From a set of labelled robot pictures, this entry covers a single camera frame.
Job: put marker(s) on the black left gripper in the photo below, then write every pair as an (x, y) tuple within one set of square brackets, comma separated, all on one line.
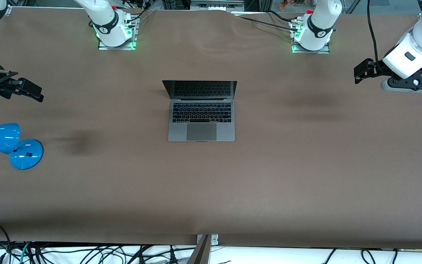
[(373, 68)]

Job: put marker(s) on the grey laptop with black keyboard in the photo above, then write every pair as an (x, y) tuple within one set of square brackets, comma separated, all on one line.
[(211, 135)]

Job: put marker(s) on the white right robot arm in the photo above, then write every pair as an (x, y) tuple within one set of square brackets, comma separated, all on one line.
[(105, 22)]

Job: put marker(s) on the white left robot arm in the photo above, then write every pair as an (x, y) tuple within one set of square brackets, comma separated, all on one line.
[(319, 25)]

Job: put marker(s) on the blue desk lamp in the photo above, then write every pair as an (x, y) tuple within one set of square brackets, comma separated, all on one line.
[(26, 156)]

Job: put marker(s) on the orange background item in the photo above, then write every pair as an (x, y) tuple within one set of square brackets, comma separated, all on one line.
[(291, 3)]

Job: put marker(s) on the grey control box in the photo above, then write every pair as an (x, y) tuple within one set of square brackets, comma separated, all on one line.
[(216, 4)]

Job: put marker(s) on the brown table cover sheet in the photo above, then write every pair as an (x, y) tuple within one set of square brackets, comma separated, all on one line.
[(211, 190)]

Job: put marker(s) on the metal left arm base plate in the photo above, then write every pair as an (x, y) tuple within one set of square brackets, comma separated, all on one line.
[(311, 51)]

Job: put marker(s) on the metal clamp bracket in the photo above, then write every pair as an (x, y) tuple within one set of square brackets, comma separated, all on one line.
[(214, 240)]

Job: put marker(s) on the aluminium camera post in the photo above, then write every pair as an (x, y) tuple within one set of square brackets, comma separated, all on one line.
[(200, 253)]

